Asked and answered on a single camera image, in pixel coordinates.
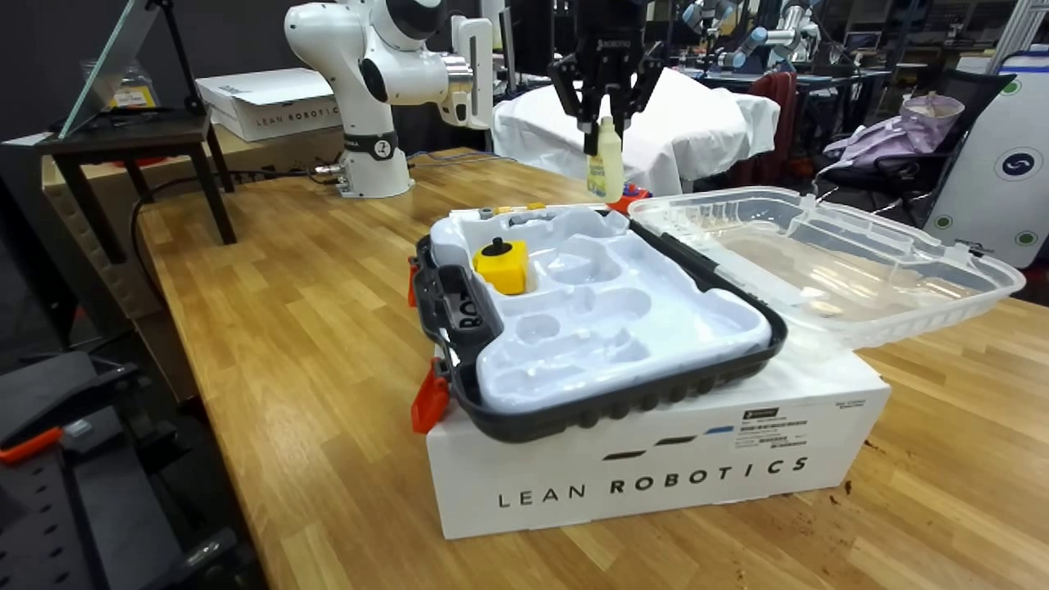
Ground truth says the white Lean Robotics box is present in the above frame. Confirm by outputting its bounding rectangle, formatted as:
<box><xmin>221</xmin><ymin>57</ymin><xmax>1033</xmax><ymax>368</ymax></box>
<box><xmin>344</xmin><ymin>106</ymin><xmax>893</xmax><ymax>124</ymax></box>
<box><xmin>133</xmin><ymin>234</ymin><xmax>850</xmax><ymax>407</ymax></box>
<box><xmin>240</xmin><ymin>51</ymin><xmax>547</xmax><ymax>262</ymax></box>
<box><xmin>426</xmin><ymin>333</ymin><xmax>889</xmax><ymax>540</ymax></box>

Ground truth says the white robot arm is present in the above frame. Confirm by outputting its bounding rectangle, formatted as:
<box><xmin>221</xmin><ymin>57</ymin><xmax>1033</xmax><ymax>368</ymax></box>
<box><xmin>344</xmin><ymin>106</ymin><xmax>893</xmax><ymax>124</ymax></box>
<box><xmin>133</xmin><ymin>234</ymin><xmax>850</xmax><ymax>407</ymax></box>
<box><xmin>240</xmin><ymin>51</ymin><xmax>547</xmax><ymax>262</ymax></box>
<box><xmin>281</xmin><ymin>0</ymin><xmax>663</xmax><ymax>198</ymax></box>

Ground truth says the black chair with clothes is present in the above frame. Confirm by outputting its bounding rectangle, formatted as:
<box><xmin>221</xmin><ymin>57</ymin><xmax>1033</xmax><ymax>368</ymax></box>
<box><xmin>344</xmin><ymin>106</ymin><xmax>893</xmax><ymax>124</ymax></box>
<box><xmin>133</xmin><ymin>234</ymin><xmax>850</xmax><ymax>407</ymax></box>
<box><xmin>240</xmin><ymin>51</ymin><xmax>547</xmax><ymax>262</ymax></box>
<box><xmin>817</xmin><ymin>69</ymin><xmax>1009</xmax><ymax>226</ymax></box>

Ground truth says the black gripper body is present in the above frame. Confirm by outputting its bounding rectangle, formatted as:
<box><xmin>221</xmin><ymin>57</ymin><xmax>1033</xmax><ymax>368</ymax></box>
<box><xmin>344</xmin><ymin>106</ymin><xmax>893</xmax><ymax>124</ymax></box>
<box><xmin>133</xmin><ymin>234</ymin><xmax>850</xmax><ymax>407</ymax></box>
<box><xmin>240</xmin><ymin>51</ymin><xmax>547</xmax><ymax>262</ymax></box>
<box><xmin>575</xmin><ymin>0</ymin><xmax>646</xmax><ymax>96</ymax></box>

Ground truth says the clear case lid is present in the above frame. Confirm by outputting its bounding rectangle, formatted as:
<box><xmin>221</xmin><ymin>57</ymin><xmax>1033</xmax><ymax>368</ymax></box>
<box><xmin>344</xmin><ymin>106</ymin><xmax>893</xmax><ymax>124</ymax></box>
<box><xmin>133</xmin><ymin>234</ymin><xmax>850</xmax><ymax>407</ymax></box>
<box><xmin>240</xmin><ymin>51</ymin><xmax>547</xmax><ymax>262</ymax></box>
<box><xmin>630</xmin><ymin>188</ymin><xmax>1026</xmax><ymax>347</ymax></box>

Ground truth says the yellow block with black knob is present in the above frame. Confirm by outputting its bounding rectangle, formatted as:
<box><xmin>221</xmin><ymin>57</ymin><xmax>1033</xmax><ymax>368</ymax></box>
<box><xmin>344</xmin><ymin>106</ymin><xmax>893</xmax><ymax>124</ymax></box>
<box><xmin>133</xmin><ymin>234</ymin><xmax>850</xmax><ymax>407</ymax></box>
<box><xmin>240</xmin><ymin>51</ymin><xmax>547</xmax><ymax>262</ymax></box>
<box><xmin>472</xmin><ymin>238</ymin><xmax>529</xmax><ymax>294</ymax></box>

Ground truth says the black side table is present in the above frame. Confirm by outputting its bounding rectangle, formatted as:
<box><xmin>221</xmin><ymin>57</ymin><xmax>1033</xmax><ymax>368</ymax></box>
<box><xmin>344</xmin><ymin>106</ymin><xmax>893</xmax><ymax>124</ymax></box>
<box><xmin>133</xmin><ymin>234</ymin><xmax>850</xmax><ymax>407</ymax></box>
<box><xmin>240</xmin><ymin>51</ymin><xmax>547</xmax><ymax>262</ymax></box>
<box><xmin>44</xmin><ymin>109</ymin><xmax>235</xmax><ymax>262</ymax></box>

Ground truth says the cream squeeze bottle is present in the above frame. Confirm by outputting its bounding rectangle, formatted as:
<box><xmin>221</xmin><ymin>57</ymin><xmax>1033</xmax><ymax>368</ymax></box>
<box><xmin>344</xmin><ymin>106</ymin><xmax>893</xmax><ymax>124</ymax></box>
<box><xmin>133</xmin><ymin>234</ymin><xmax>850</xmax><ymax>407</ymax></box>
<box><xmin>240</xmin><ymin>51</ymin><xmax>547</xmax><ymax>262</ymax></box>
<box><xmin>587</xmin><ymin>118</ymin><xmax>622</xmax><ymax>199</ymax></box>

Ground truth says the white machine housing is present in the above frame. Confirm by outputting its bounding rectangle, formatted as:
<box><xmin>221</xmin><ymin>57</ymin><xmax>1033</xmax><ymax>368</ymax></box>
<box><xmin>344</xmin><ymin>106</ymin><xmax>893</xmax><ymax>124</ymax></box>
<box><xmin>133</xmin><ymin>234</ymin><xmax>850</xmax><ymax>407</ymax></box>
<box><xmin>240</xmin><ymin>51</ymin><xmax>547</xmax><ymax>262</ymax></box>
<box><xmin>923</xmin><ymin>53</ymin><xmax>1049</xmax><ymax>269</ymax></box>

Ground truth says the white flat cardboard box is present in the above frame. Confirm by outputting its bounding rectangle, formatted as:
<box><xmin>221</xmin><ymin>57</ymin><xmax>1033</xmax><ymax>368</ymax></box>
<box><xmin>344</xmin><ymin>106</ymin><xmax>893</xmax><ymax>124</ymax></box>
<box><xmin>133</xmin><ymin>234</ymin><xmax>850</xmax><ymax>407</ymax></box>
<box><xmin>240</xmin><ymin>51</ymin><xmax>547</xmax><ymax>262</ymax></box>
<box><xmin>195</xmin><ymin>69</ymin><xmax>341</xmax><ymax>140</ymax></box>

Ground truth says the orange blue round toy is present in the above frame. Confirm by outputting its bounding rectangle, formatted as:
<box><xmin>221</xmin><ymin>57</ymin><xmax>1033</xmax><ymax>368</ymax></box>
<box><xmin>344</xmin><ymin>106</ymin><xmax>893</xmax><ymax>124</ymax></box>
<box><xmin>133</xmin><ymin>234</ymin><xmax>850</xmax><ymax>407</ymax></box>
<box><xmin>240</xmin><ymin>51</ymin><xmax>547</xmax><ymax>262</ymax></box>
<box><xmin>611</xmin><ymin>194</ymin><xmax>651</xmax><ymax>217</ymax></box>

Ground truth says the white cloth covered table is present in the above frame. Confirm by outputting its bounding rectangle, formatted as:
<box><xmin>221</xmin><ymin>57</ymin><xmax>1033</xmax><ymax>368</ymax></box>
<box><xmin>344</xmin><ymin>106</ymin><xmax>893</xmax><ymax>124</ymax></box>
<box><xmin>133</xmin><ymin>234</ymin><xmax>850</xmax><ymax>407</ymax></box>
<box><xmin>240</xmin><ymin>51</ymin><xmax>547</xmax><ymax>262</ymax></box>
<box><xmin>493</xmin><ymin>69</ymin><xmax>781</xmax><ymax>198</ymax></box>

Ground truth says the black tool case base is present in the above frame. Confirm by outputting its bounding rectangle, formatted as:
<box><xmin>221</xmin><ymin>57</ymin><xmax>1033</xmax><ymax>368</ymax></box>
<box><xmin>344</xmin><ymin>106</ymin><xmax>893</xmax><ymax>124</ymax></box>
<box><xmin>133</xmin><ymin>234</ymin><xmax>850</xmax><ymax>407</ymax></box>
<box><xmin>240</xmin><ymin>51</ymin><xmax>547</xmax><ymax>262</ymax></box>
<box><xmin>412</xmin><ymin>206</ymin><xmax>785</xmax><ymax>442</ymax></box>

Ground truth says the orange case latch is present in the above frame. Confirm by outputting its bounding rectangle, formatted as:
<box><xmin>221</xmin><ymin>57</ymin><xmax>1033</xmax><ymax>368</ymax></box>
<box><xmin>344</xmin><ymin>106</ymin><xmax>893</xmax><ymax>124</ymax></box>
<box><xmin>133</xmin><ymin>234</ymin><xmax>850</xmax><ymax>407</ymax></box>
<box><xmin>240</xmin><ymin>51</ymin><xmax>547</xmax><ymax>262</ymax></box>
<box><xmin>411</xmin><ymin>368</ymin><xmax>449</xmax><ymax>435</ymax></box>

